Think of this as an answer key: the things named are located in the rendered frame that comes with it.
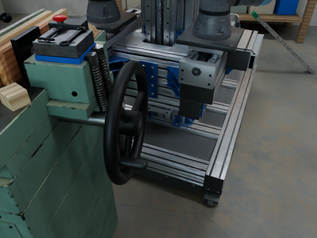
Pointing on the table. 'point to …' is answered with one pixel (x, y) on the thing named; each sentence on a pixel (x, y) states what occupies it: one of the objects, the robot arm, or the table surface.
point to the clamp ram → (25, 46)
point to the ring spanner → (72, 37)
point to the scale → (17, 22)
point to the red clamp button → (59, 18)
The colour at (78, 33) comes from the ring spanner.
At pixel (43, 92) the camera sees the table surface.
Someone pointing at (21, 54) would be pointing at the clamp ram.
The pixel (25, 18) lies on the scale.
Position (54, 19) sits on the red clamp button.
